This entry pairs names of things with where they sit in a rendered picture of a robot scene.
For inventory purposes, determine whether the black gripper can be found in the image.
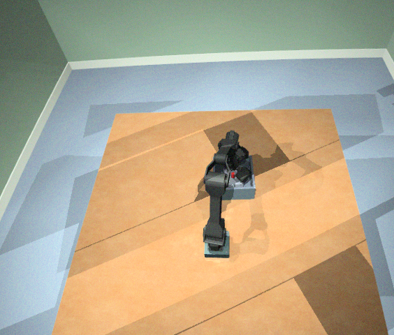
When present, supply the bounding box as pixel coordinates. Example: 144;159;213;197
228;156;251;182

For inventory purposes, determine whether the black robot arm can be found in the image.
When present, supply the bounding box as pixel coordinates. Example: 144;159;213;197
203;130;249;251

